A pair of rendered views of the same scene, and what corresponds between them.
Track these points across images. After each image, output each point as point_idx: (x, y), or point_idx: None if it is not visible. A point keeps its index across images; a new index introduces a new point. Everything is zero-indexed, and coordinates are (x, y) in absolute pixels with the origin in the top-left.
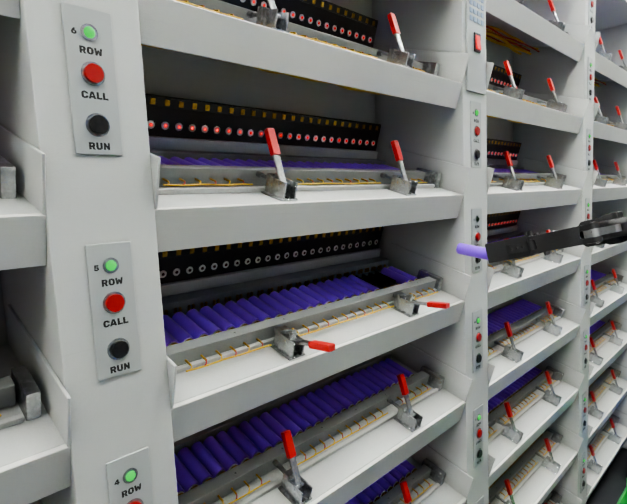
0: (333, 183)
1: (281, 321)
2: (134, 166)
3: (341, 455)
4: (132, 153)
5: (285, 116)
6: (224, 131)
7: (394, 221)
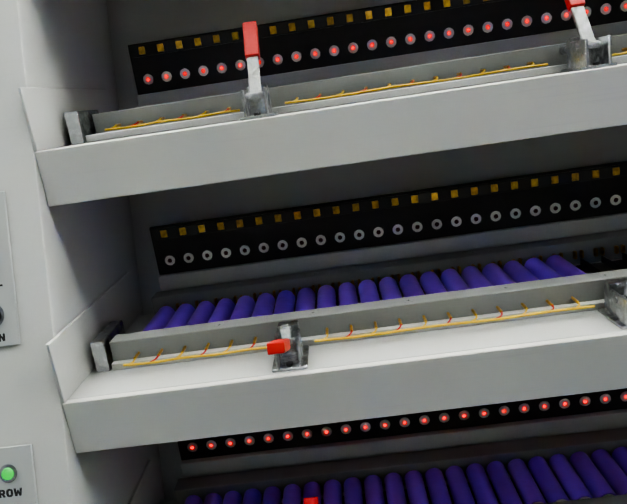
0: (410, 84)
1: (303, 315)
2: (8, 105)
3: None
4: (6, 91)
5: (390, 10)
6: (290, 58)
7: (547, 127)
